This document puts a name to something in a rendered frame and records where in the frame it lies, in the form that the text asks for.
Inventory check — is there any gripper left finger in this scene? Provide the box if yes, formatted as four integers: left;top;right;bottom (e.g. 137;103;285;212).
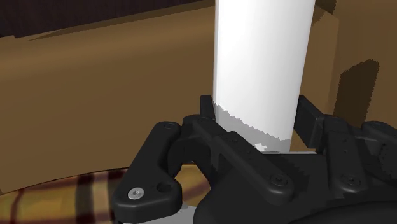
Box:
111;94;296;224

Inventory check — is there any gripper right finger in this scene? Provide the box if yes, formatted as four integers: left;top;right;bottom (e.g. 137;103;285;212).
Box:
293;94;397;200

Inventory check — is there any white cylinder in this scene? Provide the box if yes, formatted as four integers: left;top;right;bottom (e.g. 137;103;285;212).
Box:
212;0;316;153

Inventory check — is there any brown sofa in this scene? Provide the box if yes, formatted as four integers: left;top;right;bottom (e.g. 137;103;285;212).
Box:
0;0;397;196

